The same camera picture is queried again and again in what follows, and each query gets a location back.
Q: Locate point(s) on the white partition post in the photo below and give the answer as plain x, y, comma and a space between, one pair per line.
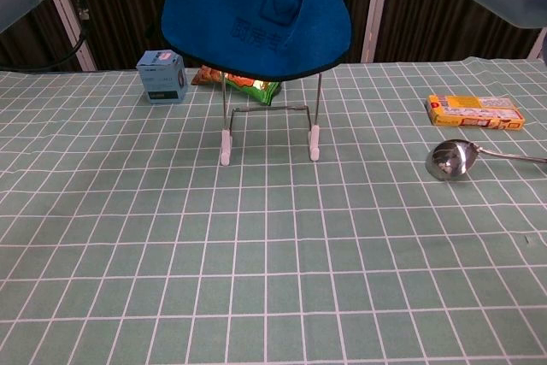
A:
66, 14
540, 46
377, 10

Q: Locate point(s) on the orange green snack bag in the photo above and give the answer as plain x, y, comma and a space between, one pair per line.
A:
256, 89

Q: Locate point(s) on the yellow flat food box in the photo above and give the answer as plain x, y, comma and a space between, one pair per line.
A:
470, 113

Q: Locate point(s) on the dark corrugated partition panel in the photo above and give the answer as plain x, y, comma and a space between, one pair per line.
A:
359, 19
448, 31
25, 46
124, 19

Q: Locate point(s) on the green grid tablecloth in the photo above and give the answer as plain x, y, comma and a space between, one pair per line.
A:
128, 232

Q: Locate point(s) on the light blue small carton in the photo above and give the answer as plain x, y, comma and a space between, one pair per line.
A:
162, 78

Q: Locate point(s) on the blue towel with black trim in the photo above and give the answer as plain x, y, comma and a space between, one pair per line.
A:
222, 6

